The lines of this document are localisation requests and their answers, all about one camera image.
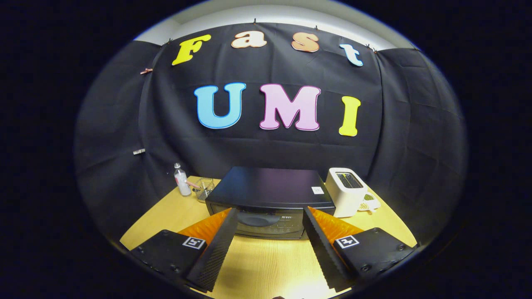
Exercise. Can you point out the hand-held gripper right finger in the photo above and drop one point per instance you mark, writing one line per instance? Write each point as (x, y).
(320, 249)

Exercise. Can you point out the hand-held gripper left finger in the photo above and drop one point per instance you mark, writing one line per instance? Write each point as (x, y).
(218, 249)

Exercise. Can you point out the white pop-up toaster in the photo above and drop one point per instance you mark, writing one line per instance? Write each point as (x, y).
(343, 199)

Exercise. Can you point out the pink stick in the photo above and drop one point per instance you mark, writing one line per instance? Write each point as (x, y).
(192, 183)

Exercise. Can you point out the white divided snack dish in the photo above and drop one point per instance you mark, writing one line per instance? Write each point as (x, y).
(370, 203)

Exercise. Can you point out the black toaster oven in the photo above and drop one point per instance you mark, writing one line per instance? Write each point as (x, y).
(270, 187)

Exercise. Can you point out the clear plastic bottle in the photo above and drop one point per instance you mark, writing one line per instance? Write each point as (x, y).
(182, 185)

